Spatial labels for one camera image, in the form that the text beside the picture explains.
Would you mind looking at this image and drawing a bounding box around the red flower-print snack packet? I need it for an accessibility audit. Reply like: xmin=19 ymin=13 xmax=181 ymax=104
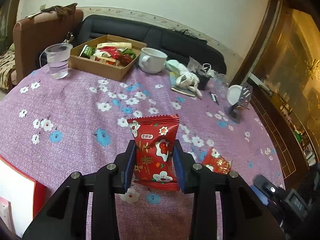
xmin=127 ymin=114 xmax=180 ymax=192
xmin=202 ymin=147 xmax=232 ymax=175

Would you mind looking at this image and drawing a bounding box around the white and pale green cloth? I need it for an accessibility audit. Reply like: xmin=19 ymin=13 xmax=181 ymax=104
xmin=165 ymin=59 xmax=203 ymax=99

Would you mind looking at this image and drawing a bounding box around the clear plastic cup with water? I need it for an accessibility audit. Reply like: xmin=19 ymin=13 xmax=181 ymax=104
xmin=45 ymin=43 xmax=73 ymax=80

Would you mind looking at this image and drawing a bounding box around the wooden display cabinet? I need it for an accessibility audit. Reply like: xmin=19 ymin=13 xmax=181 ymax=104
xmin=230 ymin=0 xmax=320 ymax=175

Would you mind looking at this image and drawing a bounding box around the long white packet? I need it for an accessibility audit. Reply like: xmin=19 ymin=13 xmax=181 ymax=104
xmin=97 ymin=42 xmax=132 ymax=50

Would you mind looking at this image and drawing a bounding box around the white mug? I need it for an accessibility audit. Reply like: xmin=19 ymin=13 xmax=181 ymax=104
xmin=138 ymin=47 xmax=168 ymax=74

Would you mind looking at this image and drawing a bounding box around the red box with white inside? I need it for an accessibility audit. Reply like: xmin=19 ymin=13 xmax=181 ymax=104
xmin=0 ymin=155 xmax=47 ymax=238

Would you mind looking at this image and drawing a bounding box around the brown cardboard box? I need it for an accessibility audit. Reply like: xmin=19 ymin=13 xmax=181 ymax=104
xmin=68 ymin=34 xmax=141 ymax=82

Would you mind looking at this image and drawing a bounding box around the brown wooden door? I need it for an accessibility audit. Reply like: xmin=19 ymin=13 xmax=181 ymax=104
xmin=0 ymin=0 xmax=25 ymax=55

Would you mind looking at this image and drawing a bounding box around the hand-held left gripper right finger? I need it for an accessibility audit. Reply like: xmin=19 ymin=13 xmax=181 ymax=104
xmin=172 ymin=139 xmax=285 ymax=240

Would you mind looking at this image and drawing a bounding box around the red and white packet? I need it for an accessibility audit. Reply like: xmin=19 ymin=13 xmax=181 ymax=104
xmin=95 ymin=50 xmax=118 ymax=64

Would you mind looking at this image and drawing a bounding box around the brown clothes pile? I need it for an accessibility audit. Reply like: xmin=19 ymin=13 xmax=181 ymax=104
xmin=41 ymin=3 xmax=78 ymax=16

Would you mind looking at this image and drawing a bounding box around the small black pot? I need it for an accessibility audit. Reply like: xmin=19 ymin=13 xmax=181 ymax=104
xmin=197 ymin=70 xmax=211 ymax=91

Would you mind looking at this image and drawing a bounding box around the black leather sofa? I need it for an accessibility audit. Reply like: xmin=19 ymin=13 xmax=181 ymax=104
xmin=72 ymin=14 xmax=227 ymax=75

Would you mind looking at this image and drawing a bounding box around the dark red packet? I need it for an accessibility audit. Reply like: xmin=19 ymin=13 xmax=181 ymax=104
xmin=117 ymin=54 xmax=134 ymax=66

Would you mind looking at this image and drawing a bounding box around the empty clear plastic cup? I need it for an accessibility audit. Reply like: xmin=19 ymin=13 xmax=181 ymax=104
xmin=212 ymin=73 xmax=229 ymax=90

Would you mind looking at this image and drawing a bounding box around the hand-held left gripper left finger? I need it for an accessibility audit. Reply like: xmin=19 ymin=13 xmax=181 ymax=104
xmin=22 ymin=139 xmax=137 ymax=240

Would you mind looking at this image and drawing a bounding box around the green foil packet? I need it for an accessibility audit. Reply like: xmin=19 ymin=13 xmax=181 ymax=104
xmin=80 ymin=45 xmax=96 ymax=58

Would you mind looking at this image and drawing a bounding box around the leaf-print blanket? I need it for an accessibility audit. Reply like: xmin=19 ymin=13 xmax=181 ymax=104
xmin=0 ymin=50 xmax=18 ymax=90

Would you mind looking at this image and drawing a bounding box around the purple floral tablecloth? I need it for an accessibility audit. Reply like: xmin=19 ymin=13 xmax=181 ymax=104
xmin=0 ymin=62 xmax=287 ymax=240

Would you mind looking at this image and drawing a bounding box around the brown armchair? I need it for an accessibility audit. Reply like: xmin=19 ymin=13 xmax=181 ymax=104
xmin=12 ymin=9 xmax=84 ymax=85

